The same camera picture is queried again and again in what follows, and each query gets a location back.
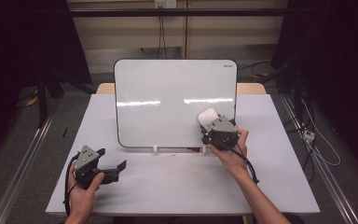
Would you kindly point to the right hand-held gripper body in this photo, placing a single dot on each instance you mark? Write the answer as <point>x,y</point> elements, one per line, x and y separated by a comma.
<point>222,132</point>

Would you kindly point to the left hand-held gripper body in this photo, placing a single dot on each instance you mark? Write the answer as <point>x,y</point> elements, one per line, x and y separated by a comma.
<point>86,165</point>

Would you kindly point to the white whiteboard eraser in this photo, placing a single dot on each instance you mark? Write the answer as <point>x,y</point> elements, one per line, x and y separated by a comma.
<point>207,116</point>

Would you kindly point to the white whiteboard with black rim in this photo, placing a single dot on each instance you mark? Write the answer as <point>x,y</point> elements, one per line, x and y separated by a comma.
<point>167,87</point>

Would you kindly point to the person's left hand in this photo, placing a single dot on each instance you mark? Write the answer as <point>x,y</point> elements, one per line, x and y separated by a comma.
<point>82,196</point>

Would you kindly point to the person's right hand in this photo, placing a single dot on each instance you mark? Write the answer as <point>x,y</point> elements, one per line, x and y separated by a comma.
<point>234,161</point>

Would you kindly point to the white whiteboard stand foot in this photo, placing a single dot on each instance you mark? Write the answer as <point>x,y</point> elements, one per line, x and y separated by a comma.
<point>155,149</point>
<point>203,150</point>

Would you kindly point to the small black pen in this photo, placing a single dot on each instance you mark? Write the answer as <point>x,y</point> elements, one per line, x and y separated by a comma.
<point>64,132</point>

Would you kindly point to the light wooden table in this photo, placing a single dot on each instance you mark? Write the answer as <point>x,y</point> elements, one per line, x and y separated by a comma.
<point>248,88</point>

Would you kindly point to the black metal stand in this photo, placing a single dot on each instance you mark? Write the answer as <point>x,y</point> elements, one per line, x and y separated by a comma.
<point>42,99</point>

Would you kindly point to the white power strip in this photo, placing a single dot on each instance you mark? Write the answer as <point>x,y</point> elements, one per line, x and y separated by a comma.
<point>308,135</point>

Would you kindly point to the black horizontal bar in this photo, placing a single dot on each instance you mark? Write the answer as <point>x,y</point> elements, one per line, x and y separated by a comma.
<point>174,12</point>

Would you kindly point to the black curtain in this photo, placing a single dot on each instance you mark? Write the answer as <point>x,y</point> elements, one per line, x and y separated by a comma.
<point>338,62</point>
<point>18,40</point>

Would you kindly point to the metal floor rail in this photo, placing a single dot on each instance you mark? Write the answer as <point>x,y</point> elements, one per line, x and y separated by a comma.
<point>21,168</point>
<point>320,168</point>

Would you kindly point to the white wall outlet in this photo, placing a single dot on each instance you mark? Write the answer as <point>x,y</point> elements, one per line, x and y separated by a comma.
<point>165,3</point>

